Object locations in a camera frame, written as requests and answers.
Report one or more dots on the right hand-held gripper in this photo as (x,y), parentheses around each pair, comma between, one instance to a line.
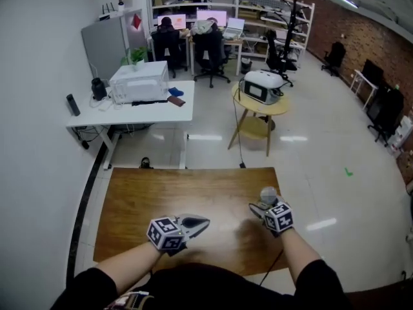
(279,220)

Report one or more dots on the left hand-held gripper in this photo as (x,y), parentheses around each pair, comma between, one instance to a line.
(164,234)

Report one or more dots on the grey round item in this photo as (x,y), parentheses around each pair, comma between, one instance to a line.
(269,195)

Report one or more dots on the person's left forearm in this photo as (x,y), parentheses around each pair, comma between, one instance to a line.
(129,265)

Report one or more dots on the person's right forearm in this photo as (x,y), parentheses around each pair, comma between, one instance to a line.
(298,257)

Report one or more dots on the person's black shirt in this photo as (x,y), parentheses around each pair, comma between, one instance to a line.
(226,289)

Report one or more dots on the black object under desk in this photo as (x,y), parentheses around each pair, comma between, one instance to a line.
(146,163)

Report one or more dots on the round wooden side table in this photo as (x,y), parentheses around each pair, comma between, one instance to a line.
(255,108)

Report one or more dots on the patterned waist pouch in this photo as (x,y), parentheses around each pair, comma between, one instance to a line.
(129,302)

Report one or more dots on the white desk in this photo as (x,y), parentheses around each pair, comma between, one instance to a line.
(142,113)

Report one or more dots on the brown wallet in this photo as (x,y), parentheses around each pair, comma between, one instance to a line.
(176,100)

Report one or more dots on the white rounded appliance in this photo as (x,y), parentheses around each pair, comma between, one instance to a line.
(261,84)

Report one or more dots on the blue cloth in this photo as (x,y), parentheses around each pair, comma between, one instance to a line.
(175,91)

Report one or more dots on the black waste bin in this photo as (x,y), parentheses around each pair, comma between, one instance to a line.
(246,66)

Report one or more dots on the white box appliance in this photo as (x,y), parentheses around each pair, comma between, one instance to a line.
(138,82)

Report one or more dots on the small white table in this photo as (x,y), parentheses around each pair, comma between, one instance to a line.
(363,82)

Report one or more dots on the black jar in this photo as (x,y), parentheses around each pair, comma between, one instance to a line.
(98,89)

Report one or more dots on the black cylinder speaker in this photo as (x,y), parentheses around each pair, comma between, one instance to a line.
(73,104)

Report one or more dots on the black tall stand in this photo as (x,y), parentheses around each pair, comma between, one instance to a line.
(288,37)

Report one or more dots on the green potted plant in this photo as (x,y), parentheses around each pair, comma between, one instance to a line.
(137,55)

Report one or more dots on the black monitor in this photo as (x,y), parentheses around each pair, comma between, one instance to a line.
(372,71)

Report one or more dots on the open laptop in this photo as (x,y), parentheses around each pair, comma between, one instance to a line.
(235,26)

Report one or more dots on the grey cabinet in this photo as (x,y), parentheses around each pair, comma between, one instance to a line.
(101,50)

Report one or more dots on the white shelving unit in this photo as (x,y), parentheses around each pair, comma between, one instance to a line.
(251,11)

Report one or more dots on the computer monitor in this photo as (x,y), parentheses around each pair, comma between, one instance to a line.
(211,14)
(180,19)

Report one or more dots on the red diamond paper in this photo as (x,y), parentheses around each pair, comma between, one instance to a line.
(136,21)

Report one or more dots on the white router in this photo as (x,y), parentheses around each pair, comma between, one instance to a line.
(108,13)

